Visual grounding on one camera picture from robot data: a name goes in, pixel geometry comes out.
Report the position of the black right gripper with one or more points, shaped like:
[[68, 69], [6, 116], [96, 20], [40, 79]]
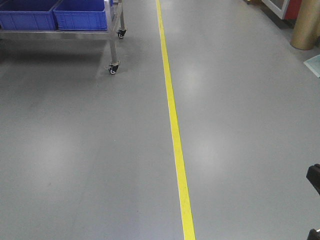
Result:
[[313, 175]]

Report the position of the brown cardboard tube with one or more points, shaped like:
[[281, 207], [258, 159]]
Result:
[[307, 27]]

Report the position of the steel trolley with casters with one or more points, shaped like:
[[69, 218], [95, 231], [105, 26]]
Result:
[[115, 29]]

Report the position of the blue crate on trolley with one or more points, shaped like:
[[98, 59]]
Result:
[[81, 15]]

